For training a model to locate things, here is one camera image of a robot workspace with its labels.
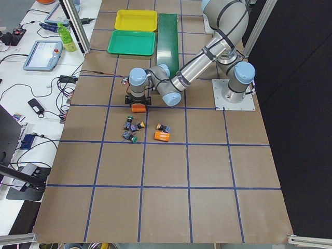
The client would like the right side frame post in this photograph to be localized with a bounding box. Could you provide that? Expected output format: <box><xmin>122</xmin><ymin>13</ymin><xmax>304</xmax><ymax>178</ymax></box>
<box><xmin>243</xmin><ymin>0</ymin><xmax>278</xmax><ymax>58</ymax></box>

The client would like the teach pendant far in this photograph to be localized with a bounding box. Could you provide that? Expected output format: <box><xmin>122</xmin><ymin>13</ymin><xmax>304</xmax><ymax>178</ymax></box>
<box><xmin>44</xmin><ymin>3</ymin><xmax>70</xmax><ymax>26</ymax></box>

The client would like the plain orange cylinder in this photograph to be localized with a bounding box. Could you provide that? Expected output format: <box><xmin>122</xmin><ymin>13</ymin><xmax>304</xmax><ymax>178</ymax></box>
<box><xmin>131</xmin><ymin>104</ymin><xmax>146</xmax><ymax>113</ymax></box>

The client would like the black power adapter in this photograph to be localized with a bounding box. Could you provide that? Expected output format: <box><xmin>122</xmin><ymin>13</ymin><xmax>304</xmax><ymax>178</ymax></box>
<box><xmin>59</xmin><ymin>75</ymin><xmax>78</xmax><ymax>84</ymax></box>

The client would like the green plastic tray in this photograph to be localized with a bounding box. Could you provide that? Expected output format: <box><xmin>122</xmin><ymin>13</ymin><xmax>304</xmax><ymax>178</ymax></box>
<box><xmin>107</xmin><ymin>30</ymin><xmax>156</xmax><ymax>56</ymax></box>

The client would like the yellow push button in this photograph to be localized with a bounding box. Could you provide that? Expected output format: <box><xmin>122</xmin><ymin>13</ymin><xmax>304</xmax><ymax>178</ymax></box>
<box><xmin>130</xmin><ymin>122</ymin><xmax>145</xmax><ymax>132</ymax></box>
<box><xmin>156</xmin><ymin>123</ymin><xmax>171</xmax><ymax>133</ymax></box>

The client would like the orange printed cylinder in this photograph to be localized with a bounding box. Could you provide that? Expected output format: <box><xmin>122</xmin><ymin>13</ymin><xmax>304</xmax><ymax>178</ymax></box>
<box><xmin>154</xmin><ymin>131</ymin><xmax>170</xmax><ymax>142</ymax></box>

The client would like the teach pendant near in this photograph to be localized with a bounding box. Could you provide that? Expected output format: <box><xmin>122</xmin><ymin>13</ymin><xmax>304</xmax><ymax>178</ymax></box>
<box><xmin>23</xmin><ymin>40</ymin><xmax>63</xmax><ymax>72</ymax></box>

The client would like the black phone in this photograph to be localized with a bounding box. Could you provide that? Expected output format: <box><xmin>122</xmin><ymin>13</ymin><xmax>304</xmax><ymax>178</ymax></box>
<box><xmin>27</xmin><ymin>99</ymin><xmax>45</xmax><ymax>115</ymax></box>

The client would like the green tea bottle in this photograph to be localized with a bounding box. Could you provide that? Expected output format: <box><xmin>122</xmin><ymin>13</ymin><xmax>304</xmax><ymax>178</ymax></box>
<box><xmin>57</xmin><ymin>23</ymin><xmax>77</xmax><ymax>52</ymax></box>

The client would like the yellow plastic tray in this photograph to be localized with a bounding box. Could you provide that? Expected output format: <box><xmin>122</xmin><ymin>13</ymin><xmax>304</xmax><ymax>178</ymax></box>
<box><xmin>114</xmin><ymin>9</ymin><xmax>158</xmax><ymax>32</ymax></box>

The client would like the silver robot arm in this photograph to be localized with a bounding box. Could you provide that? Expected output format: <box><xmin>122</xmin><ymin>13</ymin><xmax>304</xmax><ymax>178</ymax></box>
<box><xmin>125</xmin><ymin>1</ymin><xmax>256</xmax><ymax>106</ymax></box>

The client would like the teach pendant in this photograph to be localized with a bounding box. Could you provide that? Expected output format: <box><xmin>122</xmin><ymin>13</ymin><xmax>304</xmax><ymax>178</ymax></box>
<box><xmin>23</xmin><ymin>40</ymin><xmax>63</xmax><ymax>72</ymax></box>
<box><xmin>44</xmin><ymin>3</ymin><xmax>70</xmax><ymax>26</ymax></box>

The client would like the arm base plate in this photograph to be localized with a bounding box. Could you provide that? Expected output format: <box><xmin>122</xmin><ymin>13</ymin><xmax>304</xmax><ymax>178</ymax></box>
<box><xmin>212</xmin><ymin>79</ymin><xmax>256</xmax><ymax>111</ymax></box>

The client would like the aluminium frame post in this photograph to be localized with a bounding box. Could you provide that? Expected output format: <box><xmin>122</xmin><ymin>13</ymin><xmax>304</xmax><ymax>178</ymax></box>
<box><xmin>59</xmin><ymin>0</ymin><xmax>91</xmax><ymax>54</ymax></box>

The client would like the green conveyor belt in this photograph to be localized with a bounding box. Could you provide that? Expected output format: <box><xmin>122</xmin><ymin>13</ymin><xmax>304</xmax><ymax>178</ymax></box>
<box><xmin>156</xmin><ymin>13</ymin><xmax>179</xmax><ymax>77</ymax></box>

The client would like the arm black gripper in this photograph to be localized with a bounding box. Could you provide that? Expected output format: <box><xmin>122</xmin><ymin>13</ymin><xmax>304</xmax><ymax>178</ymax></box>
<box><xmin>125</xmin><ymin>93</ymin><xmax>151</xmax><ymax>106</ymax></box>

